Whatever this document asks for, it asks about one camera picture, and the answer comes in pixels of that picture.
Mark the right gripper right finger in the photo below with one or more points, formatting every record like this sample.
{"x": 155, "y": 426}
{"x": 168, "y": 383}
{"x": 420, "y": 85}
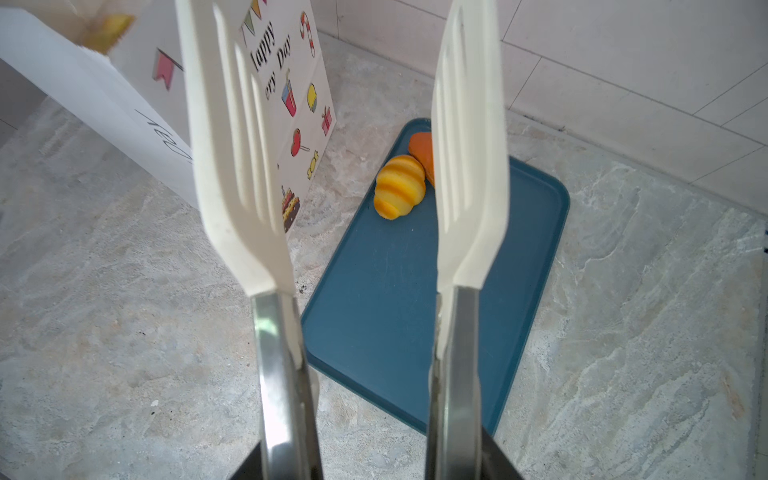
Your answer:
{"x": 494, "y": 463}

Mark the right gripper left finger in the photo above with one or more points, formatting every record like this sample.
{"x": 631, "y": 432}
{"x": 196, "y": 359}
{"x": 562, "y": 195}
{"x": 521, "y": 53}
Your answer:
{"x": 252, "y": 467}

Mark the small striped bun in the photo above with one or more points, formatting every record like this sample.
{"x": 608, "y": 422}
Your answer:
{"x": 108, "y": 33}
{"x": 400, "y": 185}

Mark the white and steel tongs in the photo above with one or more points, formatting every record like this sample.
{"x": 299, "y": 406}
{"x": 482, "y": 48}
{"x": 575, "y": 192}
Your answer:
{"x": 239, "y": 199}

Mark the reddish brown croissant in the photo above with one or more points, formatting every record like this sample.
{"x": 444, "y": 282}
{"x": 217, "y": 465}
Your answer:
{"x": 420, "y": 147}

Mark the white paper bag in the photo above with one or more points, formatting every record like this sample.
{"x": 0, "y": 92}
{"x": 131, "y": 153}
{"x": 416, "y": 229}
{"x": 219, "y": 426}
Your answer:
{"x": 135, "y": 95}

